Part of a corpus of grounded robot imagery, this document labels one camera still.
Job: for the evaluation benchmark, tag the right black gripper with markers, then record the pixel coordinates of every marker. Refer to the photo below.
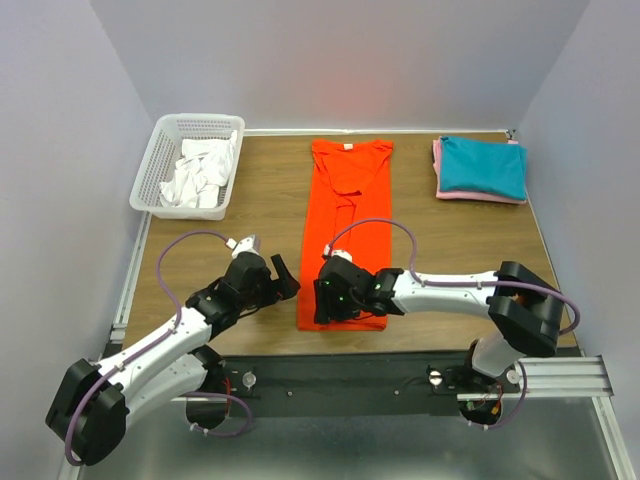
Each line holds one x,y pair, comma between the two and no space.
323,297

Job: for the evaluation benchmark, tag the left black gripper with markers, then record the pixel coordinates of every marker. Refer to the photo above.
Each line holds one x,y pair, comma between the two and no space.
285,287

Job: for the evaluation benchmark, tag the orange t shirt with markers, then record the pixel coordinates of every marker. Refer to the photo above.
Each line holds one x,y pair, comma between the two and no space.
350,182

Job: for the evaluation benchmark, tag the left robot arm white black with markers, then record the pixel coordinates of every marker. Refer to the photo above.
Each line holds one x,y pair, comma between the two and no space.
96,404

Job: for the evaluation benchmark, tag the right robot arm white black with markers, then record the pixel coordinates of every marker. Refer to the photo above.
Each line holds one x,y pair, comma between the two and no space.
526,311

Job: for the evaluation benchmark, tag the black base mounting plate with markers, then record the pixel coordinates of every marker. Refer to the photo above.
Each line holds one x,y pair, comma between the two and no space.
437,383

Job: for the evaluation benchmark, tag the white crumpled t shirt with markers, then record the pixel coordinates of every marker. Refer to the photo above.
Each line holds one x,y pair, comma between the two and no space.
200,173

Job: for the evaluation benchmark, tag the pink folded t shirt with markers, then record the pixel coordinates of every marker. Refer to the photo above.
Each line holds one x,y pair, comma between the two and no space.
461,194

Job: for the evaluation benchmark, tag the white plastic laundry basket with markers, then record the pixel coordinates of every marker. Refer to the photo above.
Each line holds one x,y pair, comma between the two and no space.
163,151

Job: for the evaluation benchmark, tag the teal folded t shirt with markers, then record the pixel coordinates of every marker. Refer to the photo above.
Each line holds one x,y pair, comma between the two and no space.
472,165

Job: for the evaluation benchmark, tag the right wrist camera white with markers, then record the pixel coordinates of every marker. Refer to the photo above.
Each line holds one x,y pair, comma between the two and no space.
330,251

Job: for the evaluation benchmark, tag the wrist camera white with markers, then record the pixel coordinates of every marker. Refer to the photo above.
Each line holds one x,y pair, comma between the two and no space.
330,251
250,244

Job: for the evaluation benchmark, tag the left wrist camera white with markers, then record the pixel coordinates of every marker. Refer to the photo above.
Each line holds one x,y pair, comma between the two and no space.
250,244

